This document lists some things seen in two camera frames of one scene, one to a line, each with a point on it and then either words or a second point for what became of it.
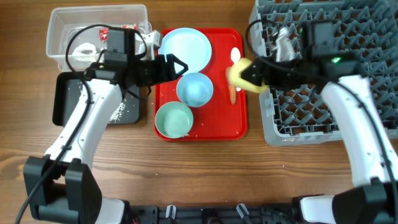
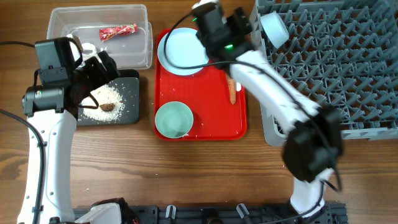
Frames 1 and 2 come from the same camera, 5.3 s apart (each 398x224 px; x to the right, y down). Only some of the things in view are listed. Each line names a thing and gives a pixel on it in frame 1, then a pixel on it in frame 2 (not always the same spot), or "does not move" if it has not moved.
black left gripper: x=168 y=73 to x=93 y=63
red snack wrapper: x=104 y=33 does not move
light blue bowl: x=194 y=89 to x=274 y=29
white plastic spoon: x=236 y=55 to x=238 y=86
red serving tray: x=219 y=119 does not move
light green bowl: x=174 y=119 does not move
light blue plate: x=189 y=45 does not move
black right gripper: x=259 y=65 to x=231 y=23
